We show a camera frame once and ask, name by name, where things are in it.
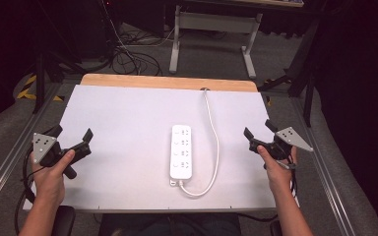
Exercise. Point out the person's left hand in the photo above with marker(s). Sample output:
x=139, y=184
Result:
x=50, y=182

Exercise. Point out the aluminium rail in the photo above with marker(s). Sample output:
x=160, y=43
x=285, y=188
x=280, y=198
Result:
x=325, y=177
x=10, y=164

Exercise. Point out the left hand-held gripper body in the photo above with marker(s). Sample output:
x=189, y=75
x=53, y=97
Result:
x=44, y=147

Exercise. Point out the white power strip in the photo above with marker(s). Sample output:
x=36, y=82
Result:
x=181, y=152

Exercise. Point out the person's right hand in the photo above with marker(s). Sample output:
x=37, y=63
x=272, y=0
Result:
x=277, y=173

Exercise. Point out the black chair armrest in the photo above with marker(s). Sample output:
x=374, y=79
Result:
x=64, y=221
x=275, y=228

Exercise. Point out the white table cover sheet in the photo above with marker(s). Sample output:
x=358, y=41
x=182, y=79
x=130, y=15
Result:
x=128, y=131

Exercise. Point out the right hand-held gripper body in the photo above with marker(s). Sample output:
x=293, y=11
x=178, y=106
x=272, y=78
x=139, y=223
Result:
x=292, y=137

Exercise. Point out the person's legs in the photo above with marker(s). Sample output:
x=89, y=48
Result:
x=170, y=226

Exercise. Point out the yellow black floor tape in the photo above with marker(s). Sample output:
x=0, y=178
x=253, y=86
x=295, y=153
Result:
x=29, y=91

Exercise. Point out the black metal stand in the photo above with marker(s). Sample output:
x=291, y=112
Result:
x=40, y=82
x=303, y=72

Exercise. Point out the white metal desk frame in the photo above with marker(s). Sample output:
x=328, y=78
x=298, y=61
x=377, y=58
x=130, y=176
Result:
x=215, y=23

